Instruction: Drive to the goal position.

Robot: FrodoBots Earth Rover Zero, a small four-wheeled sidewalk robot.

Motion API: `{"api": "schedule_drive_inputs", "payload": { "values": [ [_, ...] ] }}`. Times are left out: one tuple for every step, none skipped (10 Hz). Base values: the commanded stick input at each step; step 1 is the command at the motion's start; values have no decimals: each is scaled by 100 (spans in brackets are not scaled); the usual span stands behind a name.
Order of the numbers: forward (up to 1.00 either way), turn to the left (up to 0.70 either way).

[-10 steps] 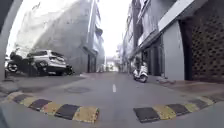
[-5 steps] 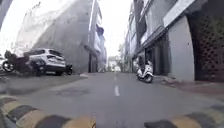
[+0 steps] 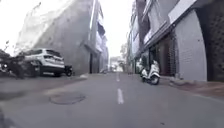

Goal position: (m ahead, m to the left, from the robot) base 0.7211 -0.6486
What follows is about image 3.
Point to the building with brown lattice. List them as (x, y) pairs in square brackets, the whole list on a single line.
[(191, 46)]

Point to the dark motorcycle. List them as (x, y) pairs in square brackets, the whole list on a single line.
[(68, 70)]

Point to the row of buildings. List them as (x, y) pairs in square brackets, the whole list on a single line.
[(150, 36)]

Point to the round manhole cover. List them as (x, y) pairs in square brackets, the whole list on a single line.
[(67, 98)]

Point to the white scooter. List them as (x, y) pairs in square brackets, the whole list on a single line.
[(151, 75)]

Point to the white car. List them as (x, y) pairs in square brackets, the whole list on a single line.
[(46, 61)]

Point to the grey asphalt road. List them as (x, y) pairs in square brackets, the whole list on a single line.
[(110, 113)]

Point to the tall grey building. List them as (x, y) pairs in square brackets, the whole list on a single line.
[(66, 33)]

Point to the white dashed centre line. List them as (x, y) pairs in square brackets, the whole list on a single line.
[(120, 96)]

